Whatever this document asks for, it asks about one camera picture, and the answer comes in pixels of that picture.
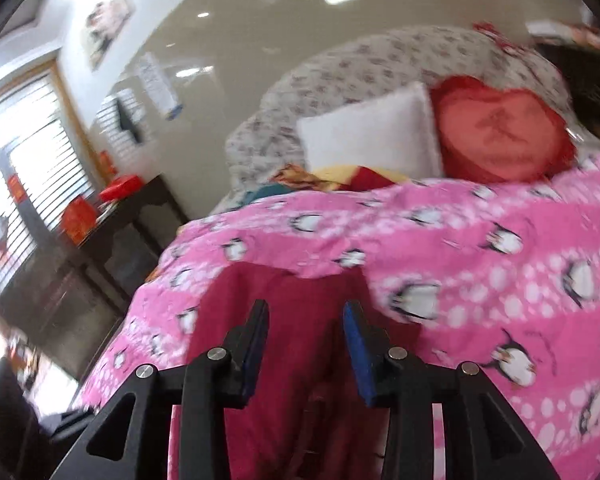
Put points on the black wall fixture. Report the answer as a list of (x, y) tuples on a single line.
[(129, 120)]

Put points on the dark wooden side table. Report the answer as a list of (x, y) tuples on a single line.
[(110, 260)]

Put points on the large framed wall picture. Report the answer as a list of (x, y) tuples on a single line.
[(107, 22)]

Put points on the dark red garment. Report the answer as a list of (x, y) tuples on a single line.
[(300, 360)]

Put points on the orange-red box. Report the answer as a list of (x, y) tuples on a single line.
[(79, 220)]

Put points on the window with blinds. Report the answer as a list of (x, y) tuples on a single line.
[(30, 175)]

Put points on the grey floral quilt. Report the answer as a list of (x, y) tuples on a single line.
[(355, 70)]

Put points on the red heart-shaped cushion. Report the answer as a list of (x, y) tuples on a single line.
[(500, 130)]

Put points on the white pillow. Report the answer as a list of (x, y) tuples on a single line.
[(370, 135)]

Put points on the pink penguin print blanket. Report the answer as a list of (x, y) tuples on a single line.
[(480, 260)]

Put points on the red patterned bow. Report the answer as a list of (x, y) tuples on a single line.
[(500, 40)]

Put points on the yellow and red cloth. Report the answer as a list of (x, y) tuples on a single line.
[(365, 177)]

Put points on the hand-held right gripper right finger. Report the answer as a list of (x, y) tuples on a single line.
[(361, 360)]

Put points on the white paper wall notice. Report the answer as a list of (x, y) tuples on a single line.
[(159, 85)]

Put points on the red box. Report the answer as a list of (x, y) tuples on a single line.
[(121, 187)]

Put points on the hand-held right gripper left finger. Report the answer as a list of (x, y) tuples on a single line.
[(252, 360)]

